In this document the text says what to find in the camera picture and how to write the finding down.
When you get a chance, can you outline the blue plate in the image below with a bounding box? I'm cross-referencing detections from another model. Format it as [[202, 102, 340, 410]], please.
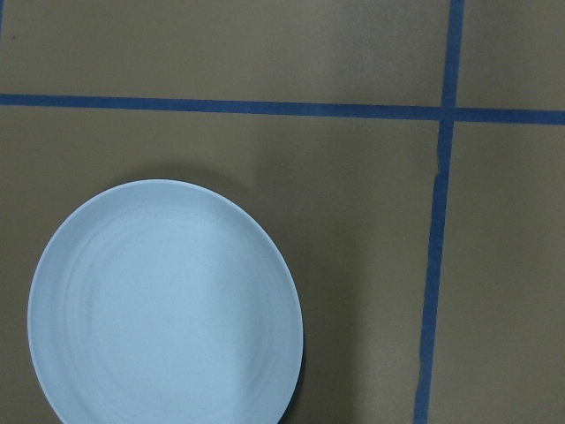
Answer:
[[27, 179, 304, 423]]

